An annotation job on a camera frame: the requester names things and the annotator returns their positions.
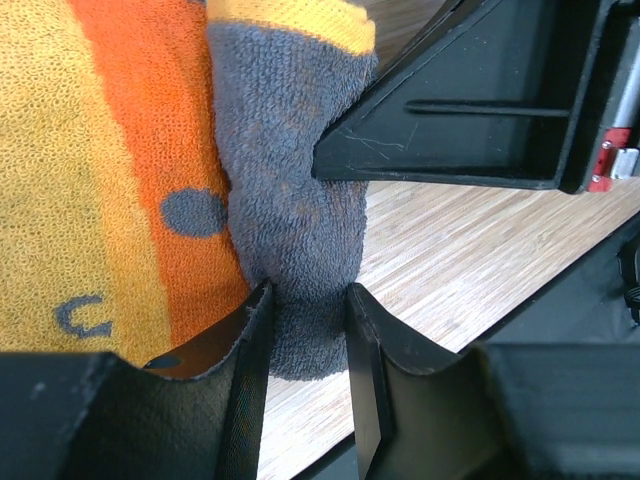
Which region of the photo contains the grey orange towel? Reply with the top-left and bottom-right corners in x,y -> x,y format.
1,1 -> 377,380

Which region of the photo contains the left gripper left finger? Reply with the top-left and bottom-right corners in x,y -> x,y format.
1,283 -> 274,479

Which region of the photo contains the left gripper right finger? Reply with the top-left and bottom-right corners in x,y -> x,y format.
345,284 -> 639,479

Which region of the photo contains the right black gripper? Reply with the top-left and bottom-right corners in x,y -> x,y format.
312,1 -> 639,193

